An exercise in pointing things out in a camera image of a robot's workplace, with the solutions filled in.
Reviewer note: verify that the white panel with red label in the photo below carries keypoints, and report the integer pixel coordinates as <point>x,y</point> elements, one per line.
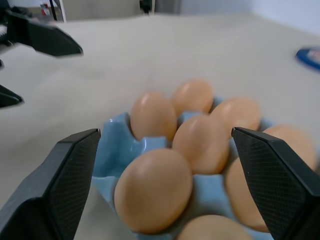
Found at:
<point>58,10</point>

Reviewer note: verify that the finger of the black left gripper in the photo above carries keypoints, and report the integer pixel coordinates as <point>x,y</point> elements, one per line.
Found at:
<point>8,98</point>

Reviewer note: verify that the blue round lid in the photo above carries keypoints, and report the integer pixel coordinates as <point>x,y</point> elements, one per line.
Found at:
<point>308,57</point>

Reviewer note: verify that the brown egg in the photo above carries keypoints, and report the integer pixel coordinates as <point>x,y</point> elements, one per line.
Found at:
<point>201,145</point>
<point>153,190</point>
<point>240,197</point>
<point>295,142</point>
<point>236,112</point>
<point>153,115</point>
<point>192,96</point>
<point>212,228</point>

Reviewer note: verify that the black device in background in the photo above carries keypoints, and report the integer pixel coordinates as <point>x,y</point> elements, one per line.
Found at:
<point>145,6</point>

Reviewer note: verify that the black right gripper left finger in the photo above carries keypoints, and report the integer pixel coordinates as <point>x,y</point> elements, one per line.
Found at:
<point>50,190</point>

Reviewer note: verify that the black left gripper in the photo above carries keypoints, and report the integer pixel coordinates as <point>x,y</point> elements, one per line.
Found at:
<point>3,17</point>

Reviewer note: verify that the light blue egg carton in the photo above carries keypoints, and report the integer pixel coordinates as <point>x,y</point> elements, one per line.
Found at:
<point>117,147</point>

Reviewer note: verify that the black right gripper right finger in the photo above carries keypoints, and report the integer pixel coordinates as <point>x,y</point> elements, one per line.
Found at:
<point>280,185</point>

